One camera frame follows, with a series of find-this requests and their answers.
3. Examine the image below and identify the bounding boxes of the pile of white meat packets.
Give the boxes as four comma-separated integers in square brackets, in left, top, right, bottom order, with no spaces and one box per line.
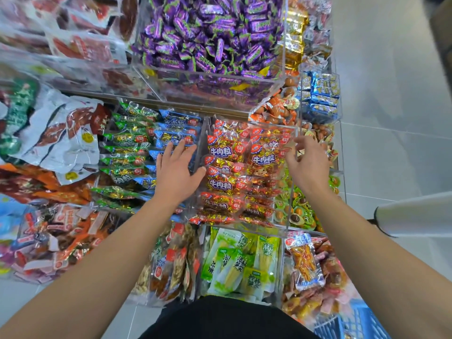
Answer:
[14,88,112,186]

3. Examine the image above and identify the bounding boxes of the pile of blue orange packets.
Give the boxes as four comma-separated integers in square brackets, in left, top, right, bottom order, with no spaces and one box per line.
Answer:
[300,70,342,124]

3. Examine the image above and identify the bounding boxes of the blue plastic shopping basket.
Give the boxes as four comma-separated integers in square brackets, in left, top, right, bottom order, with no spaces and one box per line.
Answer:
[314,300,393,339]

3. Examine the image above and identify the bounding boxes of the person's left forearm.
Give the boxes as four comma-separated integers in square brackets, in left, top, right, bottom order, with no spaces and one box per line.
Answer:
[0,197,186,339]

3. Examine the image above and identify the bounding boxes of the person's left hand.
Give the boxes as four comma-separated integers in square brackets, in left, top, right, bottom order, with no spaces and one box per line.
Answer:
[154,139,208,210]

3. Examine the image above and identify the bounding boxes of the pile of purple candies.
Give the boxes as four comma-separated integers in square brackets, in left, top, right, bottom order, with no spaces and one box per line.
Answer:
[130,0,287,78]

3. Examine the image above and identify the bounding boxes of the person's black clothing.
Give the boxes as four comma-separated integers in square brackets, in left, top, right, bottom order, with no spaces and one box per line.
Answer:
[140,295,319,339]

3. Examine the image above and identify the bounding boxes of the row of blue beef packets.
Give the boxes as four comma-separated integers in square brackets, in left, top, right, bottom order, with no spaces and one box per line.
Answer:
[134,109,206,223]

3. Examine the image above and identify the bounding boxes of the pile of orange brown packets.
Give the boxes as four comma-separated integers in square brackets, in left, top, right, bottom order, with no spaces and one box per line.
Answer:
[250,73,340,167]

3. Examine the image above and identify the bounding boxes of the pile of dark orange packets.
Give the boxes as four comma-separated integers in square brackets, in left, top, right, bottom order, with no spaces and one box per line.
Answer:
[0,162,96,207]

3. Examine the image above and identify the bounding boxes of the wooden cabinet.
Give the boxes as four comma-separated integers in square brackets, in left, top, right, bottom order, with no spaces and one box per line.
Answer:
[427,0,452,71]

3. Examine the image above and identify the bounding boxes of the pile of red brown packets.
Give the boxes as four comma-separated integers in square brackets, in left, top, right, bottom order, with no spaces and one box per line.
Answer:
[10,204,122,284]

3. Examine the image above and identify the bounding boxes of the blue toy candy packet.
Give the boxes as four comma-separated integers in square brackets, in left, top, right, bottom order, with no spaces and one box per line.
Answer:
[0,197,28,239]

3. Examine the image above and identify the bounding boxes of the person's right hand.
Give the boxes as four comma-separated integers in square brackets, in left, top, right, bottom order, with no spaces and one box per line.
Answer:
[284,134,331,200]

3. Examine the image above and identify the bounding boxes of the clear acrylic snack shelves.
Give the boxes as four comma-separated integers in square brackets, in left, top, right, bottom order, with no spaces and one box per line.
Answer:
[0,0,354,329]

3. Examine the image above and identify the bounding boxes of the pile of lime green packets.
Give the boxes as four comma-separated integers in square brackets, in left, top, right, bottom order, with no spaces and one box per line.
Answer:
[200,226,282,302]

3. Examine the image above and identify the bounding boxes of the beef cube packets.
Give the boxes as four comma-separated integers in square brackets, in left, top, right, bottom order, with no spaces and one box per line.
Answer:
[187,118,298,226]

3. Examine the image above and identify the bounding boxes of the pile of gold candy packets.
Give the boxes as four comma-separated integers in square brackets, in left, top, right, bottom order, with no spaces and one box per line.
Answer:
[282,7,309,68]

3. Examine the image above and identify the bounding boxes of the pile of beige packets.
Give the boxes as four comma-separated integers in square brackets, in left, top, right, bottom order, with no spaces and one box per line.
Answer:
[130,222,202,306]

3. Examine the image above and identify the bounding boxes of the pile of red sausage packets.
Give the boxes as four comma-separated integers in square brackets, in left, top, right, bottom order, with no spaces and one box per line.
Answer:
[0,0,142,85]

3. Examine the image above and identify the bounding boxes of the pile of green egg packets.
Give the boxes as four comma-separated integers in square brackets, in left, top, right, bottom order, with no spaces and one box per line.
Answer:
[272,173,343,232]

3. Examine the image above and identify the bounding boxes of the person's right forearm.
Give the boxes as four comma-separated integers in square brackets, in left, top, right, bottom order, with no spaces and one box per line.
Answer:
[304,188,452,339]

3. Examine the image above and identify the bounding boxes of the green vacuum packet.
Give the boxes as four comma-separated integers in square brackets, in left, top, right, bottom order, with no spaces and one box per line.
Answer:
[0,76,40,156]

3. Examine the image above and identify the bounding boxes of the row of green beef packets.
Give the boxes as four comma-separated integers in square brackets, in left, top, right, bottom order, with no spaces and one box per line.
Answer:
[92,98,160,212]

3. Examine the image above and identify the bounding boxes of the pile of pink-label meat packets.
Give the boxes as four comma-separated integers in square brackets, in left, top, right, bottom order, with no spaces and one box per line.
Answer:
[281,231,354,322]

